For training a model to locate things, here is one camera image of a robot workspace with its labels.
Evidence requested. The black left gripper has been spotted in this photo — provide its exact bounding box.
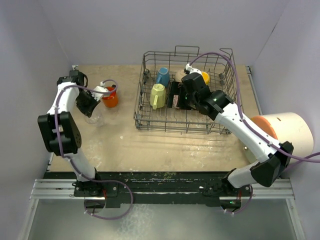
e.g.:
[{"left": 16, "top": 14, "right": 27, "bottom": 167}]
[{"left": 75, "top": 91, "right": 101, "bottom": 118}]

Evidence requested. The blue flower mug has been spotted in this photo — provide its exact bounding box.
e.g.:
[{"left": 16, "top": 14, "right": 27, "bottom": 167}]
[{"left": 156, "top": 67, "right": 170, "bottom": 88}]

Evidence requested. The pale yellow faceted mug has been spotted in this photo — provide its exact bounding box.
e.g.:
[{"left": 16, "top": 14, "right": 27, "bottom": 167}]
[{"left": 149, "top": 83, "right": 166, "bottom": 110}]

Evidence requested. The clear glass cup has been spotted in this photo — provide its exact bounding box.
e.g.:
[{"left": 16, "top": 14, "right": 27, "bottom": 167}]
[{"left": 84, "top": 107, "right": 105, "bottom": 128}]

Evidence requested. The orange mug black handle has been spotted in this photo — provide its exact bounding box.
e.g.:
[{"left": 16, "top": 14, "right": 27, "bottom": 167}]
[{"left": 102, "top": 91, "right": 119, "bottom": 108}]

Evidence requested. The pink ghost pattern mug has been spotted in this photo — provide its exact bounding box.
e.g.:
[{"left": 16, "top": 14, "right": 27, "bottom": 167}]
[{"left": 172, "top": 94, "right": 179, "bottom": 108}]

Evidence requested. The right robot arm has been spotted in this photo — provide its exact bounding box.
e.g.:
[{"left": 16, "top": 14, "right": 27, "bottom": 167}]
[{"left": 181, "top": 72, "right": 294, "bottom": 196}]

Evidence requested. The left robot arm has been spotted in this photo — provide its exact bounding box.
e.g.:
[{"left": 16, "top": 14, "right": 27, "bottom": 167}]
[{"left": 37, "top": 70, "right": 103, "bottom": 196}]

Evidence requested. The beige round teapot mug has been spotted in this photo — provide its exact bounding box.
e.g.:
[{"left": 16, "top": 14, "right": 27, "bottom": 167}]
[{"left": 174, "top": 69, "right": 186, "bottom": 83}]

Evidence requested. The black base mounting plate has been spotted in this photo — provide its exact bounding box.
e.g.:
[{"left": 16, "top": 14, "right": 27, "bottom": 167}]
[{"left": 43, "top": 171, "right": 253, "bottom": 209}]

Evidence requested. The white cylinder bin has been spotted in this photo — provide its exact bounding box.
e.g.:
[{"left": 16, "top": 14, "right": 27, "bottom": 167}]
[{"left": 262, "top": 112, "right": 314, "bottom": 157}]

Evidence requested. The grey wire dish rack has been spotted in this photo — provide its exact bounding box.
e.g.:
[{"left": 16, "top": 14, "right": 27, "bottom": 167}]
[{"left": 133, "top": 45, "right": 244, "bottom": 136}]

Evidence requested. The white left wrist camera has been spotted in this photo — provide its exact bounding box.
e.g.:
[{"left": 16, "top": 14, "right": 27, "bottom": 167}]
[{"left": 93, "top": 85, "right": 110, "bottom": 100}]

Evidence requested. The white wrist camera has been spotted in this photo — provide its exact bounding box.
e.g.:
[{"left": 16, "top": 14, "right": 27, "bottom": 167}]
[
  {"left": 184, "top": 63, "right": 202, "bottom": 75},
  {"left": 93, "top": 85, "right": 110, "bottom": 100}
]

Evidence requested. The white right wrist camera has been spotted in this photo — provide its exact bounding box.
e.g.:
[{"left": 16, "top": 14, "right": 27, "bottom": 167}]
[{"left": 184, "top": 63, "right": 202, "bottom": 75}]

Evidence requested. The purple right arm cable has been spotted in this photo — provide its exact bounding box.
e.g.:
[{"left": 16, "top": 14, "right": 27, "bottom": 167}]
[{"left": 187, "top": 51, "right": 320, "bottom": 216}]

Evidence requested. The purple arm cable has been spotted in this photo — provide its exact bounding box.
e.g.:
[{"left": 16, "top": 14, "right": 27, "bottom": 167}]
[
  {"left": 187, "top": 51, "right": 320, "bottom": 216},
  {"left": 54, "top": 79, "right": 134, "bottom": 221}
]

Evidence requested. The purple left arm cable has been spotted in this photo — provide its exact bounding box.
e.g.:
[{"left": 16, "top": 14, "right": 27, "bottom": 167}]
[{"left": 54, "top": 79, "right": 134, "bottom": 221}]

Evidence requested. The aluminium rail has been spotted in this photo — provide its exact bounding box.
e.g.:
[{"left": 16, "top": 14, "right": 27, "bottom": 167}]
[{"left": 29, "top": 178, "right": 83, "bottom": 200}]

